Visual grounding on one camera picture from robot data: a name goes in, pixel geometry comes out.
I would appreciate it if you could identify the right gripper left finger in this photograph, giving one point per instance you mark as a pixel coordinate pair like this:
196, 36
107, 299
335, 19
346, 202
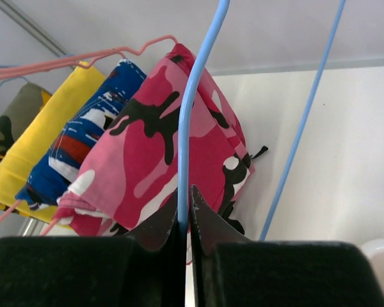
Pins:
142, 267

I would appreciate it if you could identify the left aluminium frame post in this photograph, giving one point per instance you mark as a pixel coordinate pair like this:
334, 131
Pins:
23, 40

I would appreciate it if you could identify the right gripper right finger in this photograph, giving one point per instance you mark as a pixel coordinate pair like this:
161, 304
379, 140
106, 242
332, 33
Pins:
231, 270

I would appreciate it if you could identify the pink camouflage trousers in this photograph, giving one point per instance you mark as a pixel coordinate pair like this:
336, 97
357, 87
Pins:
132, 170

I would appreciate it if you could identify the yellow trousers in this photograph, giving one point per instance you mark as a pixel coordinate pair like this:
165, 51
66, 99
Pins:
33, 143

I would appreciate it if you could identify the pink hanger with blue trousers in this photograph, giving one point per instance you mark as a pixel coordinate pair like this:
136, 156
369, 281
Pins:
44, 215

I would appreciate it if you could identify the blue camouflage trousers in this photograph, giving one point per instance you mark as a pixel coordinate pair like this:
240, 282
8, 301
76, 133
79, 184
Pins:
59, 167

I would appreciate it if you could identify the green camouflage trousers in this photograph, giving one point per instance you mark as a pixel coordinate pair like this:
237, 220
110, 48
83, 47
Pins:
22, 110

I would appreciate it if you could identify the blue wire hanger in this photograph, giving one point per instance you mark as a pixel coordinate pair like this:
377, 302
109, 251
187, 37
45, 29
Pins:
187, 105

